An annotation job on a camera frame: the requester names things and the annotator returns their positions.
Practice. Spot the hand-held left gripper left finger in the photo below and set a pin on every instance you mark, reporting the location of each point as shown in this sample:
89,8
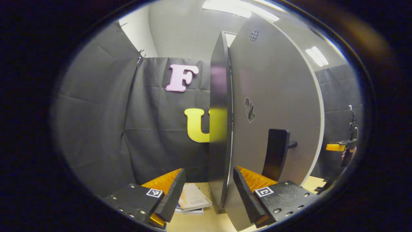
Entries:
172,201

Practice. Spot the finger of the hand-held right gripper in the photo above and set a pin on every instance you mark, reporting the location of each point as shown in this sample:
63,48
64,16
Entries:
334,147

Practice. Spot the ceiling light panel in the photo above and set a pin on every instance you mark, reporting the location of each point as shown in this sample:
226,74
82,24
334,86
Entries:
317,56
231,8

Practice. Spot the beige paperback book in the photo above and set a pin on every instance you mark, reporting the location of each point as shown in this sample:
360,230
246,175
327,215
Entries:
193,198

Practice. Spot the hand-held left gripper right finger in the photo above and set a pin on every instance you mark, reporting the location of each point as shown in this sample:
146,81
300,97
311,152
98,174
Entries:
247,199

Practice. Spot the white cabinet door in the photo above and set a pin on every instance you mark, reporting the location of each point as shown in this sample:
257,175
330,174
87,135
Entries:
280,90

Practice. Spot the white shoe cabinet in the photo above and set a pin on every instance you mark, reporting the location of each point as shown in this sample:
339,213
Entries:
220,129

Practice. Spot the white book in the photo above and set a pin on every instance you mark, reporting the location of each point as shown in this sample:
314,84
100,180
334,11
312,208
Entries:
191,212

